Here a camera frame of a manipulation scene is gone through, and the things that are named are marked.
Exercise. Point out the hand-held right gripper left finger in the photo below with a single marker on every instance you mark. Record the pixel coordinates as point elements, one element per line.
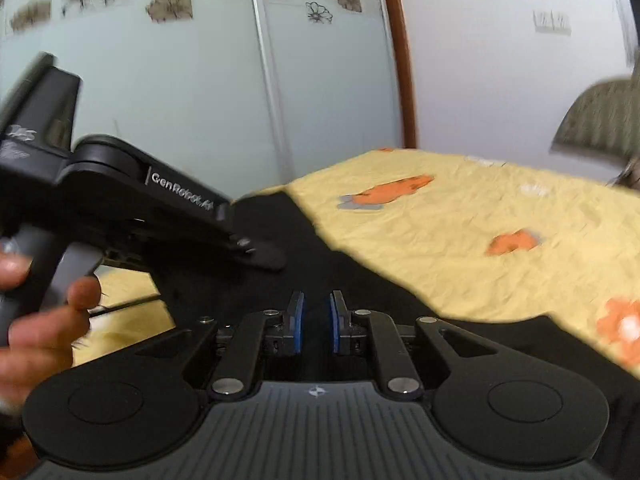
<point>299,322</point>

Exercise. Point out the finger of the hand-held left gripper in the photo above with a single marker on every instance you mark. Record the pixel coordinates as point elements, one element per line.
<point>260,255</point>

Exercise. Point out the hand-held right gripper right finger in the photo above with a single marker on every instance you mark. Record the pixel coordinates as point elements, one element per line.
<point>333,322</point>

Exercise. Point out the black pants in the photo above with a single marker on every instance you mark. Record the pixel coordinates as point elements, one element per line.
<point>310,260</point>

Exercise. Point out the person's left hand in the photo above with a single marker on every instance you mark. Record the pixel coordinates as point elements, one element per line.
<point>45,345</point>

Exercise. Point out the frosted floral wardrobe door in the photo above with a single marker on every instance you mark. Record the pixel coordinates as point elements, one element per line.
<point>340,100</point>
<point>175,85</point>

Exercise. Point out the yellow carrot print bedsheet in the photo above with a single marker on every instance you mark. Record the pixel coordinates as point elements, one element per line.
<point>450,240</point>

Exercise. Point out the olive padded headboard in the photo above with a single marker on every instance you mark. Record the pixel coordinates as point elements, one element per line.
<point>600,120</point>

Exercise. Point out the brown wooden wardrobe frame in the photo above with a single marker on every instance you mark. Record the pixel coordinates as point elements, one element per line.
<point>402,60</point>

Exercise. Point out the white wall socket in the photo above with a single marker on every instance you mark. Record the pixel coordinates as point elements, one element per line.
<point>562,24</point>
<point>543,22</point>

